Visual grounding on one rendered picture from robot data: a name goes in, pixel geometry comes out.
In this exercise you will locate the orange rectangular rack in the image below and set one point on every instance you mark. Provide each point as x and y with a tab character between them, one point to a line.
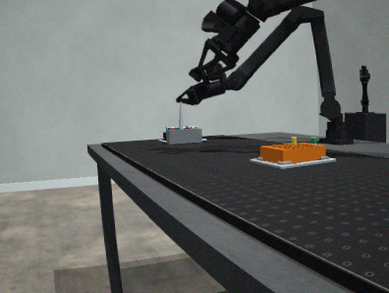
299	153

